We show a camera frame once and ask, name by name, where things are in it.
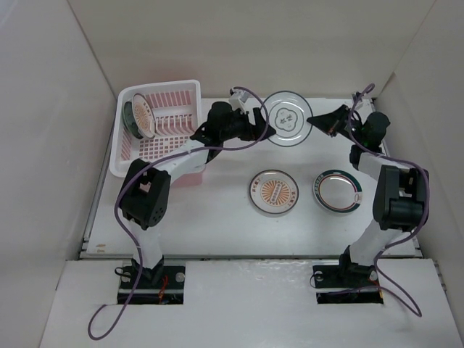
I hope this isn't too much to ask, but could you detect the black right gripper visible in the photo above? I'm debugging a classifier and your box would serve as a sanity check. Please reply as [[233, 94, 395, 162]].
[[306, 104, 365, 145]]

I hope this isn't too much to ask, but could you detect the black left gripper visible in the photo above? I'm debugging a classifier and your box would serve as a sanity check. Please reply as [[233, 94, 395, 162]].
[[220, 108, 274, 142]]

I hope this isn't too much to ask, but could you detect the white plate grey rim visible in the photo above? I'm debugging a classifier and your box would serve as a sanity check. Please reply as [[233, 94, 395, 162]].
[[264, 91, 313, 147]]

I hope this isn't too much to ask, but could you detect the orange sunburst plate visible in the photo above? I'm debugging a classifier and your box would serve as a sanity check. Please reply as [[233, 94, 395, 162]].
[[248, 169, 299, 215], [132, 94, 156, 139]]

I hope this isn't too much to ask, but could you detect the blue floral plate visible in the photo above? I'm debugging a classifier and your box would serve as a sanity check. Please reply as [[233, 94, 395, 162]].
[[122, 101, 143, 139]]

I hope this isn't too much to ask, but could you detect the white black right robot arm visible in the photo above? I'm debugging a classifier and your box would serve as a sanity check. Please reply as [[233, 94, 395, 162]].
[[307, 105, 429, 289]]

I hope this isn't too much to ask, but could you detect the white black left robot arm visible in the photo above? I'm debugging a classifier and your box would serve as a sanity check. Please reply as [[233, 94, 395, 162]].
[[114, 101, 276, 288]]

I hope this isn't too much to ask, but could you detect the white pink dish rack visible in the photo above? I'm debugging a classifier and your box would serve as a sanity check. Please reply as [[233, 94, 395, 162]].
[[109, 80, 202, 178]]

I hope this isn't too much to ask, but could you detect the green red rimmed plate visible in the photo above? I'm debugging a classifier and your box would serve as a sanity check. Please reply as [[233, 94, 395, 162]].
[[312, 169, 363, 214]]

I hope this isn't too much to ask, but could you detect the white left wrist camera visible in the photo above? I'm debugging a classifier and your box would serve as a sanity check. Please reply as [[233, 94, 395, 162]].
[[228, 88, 250, 113]]

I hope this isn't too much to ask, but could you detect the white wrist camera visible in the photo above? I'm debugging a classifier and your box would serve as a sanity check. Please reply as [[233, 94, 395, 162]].
[[228, 88, 250, 113], [352, 91, 363, 110]]

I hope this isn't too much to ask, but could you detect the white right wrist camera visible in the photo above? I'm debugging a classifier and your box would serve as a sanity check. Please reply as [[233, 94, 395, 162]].
[[352, 91, 363, 110]]

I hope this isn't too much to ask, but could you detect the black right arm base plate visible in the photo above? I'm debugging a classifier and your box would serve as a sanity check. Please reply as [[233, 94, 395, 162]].
[[312, 265, 384, 305]]

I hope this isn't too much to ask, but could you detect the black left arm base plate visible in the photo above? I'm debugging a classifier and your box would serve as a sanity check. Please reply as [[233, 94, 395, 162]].
[[115, 265, 186, 305]]

